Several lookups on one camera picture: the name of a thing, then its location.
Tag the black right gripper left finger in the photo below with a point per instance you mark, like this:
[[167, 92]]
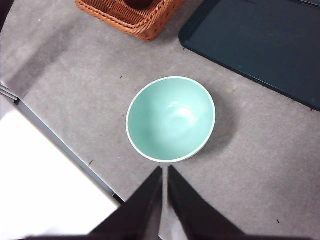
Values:
[[140, 212]]

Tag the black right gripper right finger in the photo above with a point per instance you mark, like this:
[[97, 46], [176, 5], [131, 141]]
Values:
[[195, 215]]

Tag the teal ceramic bowl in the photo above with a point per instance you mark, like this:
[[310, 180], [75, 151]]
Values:
[[170, 120]]

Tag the dark red plum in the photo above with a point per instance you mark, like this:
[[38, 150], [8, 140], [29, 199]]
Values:
[[138, 3]]

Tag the grey ribbed metal panel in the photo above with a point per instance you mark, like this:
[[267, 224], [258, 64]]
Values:
[[7, 91]]

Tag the dark rectangular tray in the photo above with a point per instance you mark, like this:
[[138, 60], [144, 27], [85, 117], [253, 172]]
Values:
[[262, 45]]

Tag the brown woven wicker basket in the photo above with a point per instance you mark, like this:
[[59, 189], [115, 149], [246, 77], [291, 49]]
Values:
[[150, 25]]

